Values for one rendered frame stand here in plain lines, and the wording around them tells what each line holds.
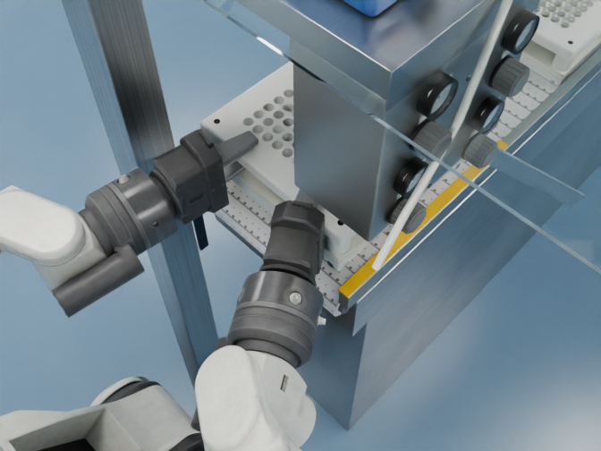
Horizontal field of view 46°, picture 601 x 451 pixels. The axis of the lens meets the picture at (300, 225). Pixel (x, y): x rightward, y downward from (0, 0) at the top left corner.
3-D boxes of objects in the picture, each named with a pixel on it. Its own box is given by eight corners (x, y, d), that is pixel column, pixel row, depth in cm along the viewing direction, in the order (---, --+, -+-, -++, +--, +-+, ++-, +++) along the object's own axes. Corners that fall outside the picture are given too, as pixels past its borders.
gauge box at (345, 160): (369, 245, 69) (392, 101, 52) (292, 185, 73) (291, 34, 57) (500, 125, 78) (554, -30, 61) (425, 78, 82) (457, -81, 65)
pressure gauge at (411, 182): (402, 205, 65) (407, 181, 62) (391, 198, 66) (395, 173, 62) (427, 182, 67) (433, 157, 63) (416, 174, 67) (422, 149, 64)
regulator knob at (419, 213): (404, 242, 68) (410, 216, 65) (385, 227, 69) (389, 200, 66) (426, 221, 70) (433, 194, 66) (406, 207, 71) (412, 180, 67)
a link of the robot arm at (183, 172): (183, 107, 82) (91, 156, 78) (229, 158, 78) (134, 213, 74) (198, 174, 92) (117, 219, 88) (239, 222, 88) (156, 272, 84)
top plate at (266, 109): (340, 249, 80) (342, 239, 78) (200, 131, 89) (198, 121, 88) (473, 134, 89) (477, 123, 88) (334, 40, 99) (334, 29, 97)
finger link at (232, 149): (262, 147, 85) (219, 171, 83) (247, 131, 87) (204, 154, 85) (261, 138, 84) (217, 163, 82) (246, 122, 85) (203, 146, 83)
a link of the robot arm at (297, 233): (258, 192, 75) (226, 289, 69) (346, 208, 74) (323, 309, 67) (264, 253, 86) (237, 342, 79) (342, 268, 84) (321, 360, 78)
